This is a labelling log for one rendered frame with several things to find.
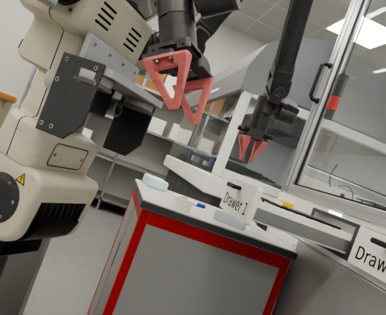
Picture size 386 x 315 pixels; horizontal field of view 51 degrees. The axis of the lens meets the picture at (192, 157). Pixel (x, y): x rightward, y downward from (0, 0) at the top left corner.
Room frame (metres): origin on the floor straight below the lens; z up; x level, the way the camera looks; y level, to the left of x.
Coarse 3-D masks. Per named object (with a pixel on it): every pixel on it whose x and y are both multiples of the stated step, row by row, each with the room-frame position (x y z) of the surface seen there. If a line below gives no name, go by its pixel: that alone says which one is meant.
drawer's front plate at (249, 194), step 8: (240, 184) 1.28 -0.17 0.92; (248, 184) 1.21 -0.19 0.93; (224, 192) 1.41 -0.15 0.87; (232, 192) 1.32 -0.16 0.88; (240, 192) 1.25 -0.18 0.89; (248, 192) 1.18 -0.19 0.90; (256, 192) 1.12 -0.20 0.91; (232, 200) 1.30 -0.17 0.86; (240, 200) 1.22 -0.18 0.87; (248, 200) 1.16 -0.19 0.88; (256, 200) 1.13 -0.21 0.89; (224, 208) 1.34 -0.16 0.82; (232, 208) 1.27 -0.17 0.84; (240, 208) 1.20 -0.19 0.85; (248, 208) 1.14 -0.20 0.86; (256, 208) 1.13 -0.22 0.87; (240, 216) 1.18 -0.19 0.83; (248, 216) 1.12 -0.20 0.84; (248, 224) 1.13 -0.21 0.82
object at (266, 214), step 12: (264, 204) 1.15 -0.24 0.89; (264, 216) 1.15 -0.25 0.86; (276, 216) 1.16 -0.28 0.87; (288, 216) 1.17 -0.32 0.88; (300, 216) 1.17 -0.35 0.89; (276, 228) 1.16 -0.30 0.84; (288, 228) 1.17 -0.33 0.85; (300, 228) 1.17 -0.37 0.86; (312, 228) 1.18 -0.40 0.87; (324, 228) 1.19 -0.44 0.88; (312, 240) 1.18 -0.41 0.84; (324, 240) 1.19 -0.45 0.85; (336, 240) 1.20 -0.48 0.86; (348, 240) 1.21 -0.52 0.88
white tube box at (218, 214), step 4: (216, 208) 1.52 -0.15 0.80; (216, 212) 1.47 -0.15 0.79; (220, 212) 1.47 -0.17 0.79; (224, 212) 1.47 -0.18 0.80; (212, 216) 1.51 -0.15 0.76; (216, 216) 1.47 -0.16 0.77; (220, 216) 1.47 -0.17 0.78; (224, 216) 1.47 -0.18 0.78; (228, 216) 1.47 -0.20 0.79; (232, 216) 1.47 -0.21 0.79; (216, 220) 1.47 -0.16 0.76; (220, 220) 1.47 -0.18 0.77; (224, 220) 1.47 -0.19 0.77; (228, 220) 1.47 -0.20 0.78; (232, 220) 1.47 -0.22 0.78; (236, 220) 1.47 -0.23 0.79; (228, 224) 1.47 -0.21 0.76; (232, 224) 1.47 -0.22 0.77; (236, 224) 1.47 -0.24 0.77; (240, 224) 1.47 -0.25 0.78; (244, 224) 1.47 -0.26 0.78; (240, 228) 1.47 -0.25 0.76; (244, 228) 1.47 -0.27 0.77
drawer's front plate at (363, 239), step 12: (360, 228) 1.15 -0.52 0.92; (360, 240) 1.14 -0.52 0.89; (384, 240) 1.05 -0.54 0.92; (360, 252) 1.12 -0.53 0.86; (372, 252) 1.07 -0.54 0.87; (384, 252) 1.03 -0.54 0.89; (360, 264) 1.10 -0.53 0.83; (372, 264) 1.06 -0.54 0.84; (384, 264) 1.02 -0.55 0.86; (384, 276) 1.00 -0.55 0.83
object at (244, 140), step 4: (240, 132) 1.24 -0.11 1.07; (244, 132) 1.21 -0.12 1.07; (240, 136) 1.24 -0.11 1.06; (244, 136) 1.19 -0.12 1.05; (248, 136) 1.19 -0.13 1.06; (240, 140) 1.24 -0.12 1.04; (244, 140) 1.19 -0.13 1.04; (248, 140) 1.19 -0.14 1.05; (256, 140) 1.24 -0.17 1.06; (240, 144) 1.23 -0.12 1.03; (244, 144) 1.20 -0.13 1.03; (240, 148) 1.23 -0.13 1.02; (244, 148) 1.20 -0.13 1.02; (240, 152) 1.23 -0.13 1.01; (244, 152) 1.21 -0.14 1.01; (240, 156) 1.22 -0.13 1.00
